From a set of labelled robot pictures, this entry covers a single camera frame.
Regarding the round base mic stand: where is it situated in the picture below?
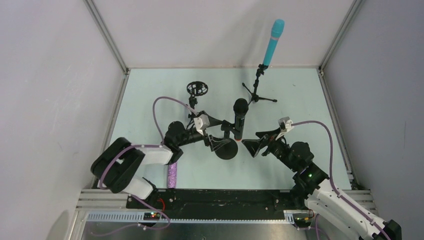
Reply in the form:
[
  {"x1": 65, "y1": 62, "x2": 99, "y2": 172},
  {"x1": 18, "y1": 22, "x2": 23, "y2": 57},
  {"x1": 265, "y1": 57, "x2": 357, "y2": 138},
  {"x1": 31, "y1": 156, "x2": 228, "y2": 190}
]
[{"x1": 214, "y1": 120, "x2": 241, "y2": 160}]

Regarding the black microphone orange tip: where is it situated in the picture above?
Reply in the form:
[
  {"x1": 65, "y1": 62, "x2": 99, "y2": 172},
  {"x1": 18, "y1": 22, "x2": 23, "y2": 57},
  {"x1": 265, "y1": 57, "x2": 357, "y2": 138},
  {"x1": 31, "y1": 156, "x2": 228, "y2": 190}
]
[{"x1": 233, "y1": 98, "x2": 249, "y2": 141}]

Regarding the clip tripod mic stand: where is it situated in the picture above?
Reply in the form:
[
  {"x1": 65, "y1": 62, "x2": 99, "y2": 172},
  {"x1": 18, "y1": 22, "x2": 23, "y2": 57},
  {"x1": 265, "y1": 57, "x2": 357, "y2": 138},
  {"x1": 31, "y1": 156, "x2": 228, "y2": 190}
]
[{"x1": 241, "y1": 64, "x2": 278, "y2": 106}]

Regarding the light blue microphone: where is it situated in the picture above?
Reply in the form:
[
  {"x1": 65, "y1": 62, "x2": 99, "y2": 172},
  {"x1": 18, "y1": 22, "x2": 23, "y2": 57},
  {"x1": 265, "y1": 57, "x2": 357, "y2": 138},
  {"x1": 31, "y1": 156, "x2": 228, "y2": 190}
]
[{"x1": 262, "y1": 19, "x2": 285, "y2": 68}]

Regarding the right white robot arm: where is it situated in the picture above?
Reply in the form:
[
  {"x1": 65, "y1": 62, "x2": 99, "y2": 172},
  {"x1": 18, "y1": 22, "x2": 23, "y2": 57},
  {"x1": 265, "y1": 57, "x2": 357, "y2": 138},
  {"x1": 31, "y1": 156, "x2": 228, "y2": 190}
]
[{"x1": 241, "y1": 130, "x2": 402, "y2": 240}]

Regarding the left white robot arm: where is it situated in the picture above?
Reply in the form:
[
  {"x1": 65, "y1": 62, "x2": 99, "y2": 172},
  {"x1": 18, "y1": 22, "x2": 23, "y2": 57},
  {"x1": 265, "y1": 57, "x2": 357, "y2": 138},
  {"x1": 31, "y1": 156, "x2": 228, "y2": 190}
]
[{"x1": 90, "y1": 111, "x2": 234, "y2": 200}]

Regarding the purple glitter microphone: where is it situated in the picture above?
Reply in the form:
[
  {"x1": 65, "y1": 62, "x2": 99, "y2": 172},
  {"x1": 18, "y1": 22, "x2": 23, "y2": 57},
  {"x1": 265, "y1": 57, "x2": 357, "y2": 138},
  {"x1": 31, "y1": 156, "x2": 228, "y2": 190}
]
[{"x1": 167, "y1": 163, "x2": 178, "y2": 189}]

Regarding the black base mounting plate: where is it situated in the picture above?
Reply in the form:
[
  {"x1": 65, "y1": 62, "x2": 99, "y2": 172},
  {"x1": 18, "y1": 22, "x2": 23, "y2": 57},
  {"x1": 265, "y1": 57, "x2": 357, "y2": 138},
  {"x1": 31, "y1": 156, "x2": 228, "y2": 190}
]
[{"x1": 145, "y1": 188, "x2": 313, "y2": 220}]

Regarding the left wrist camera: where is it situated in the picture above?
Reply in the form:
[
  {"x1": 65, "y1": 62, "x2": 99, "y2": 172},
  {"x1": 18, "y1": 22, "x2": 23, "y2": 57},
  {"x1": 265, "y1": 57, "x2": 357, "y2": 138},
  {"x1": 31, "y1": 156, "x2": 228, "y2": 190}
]
[{"x1": 193, "y1": 114, "x2": 210, "y2": 136}]

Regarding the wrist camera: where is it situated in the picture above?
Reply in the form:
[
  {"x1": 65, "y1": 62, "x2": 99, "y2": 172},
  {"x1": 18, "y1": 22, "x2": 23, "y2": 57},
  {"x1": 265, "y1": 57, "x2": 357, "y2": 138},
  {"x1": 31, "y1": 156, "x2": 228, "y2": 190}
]
[
  {"x1": 275, "y1": 116, "x2": 294, "y2": 140},
  {"x1": 193, "y1": 114, "x2": 210, "y2": 136}
]

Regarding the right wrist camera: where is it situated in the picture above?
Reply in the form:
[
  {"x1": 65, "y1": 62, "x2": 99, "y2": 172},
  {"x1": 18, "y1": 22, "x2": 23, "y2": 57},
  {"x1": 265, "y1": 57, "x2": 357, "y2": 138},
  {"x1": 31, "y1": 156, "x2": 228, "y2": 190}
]
[{"x1": 275, "y1": 116, "x2": 294, "y2": 140}]

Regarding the shock mount tripod stand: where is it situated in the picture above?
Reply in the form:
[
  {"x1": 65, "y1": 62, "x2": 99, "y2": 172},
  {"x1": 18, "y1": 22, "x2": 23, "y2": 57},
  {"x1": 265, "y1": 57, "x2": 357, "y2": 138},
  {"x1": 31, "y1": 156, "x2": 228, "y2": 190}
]
[{"x1": 186, "y1": 81, "x2": 209, "y2": 109}]

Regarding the slotted cable duct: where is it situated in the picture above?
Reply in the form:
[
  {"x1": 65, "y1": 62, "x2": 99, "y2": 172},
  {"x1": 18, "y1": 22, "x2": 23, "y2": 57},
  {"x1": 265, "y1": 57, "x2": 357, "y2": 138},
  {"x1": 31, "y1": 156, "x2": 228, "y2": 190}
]
[{"x1": 86, "y1": 211, "x2": 295, "y2": 224}]

